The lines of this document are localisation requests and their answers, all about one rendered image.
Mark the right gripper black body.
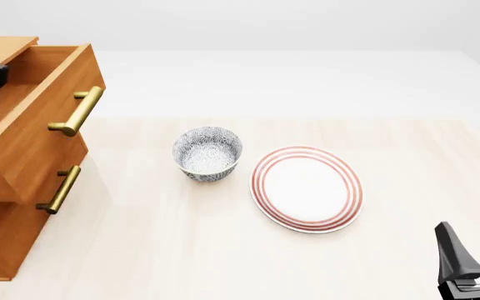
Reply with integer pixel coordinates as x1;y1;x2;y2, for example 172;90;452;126
437;274;480;300

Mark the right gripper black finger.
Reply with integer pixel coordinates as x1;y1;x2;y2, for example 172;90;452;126
434;221;480;285

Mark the white plate with red rings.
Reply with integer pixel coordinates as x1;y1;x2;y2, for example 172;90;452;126
249;145;365;235

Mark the blue-white patterned bowl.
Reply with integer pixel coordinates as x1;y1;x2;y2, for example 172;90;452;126
171;125;243;183

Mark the short brass drawer handle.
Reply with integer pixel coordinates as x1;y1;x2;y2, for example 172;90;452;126
35;164;82;215

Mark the long brass drawer handle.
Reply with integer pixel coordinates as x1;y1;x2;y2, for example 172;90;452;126
47;85;105;138

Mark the wooden drawer, short brass handle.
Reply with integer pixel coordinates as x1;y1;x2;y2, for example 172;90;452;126
12;131;90;280

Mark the wooden drawer, long brass handle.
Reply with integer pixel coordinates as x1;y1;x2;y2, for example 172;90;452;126
0;42;107;206

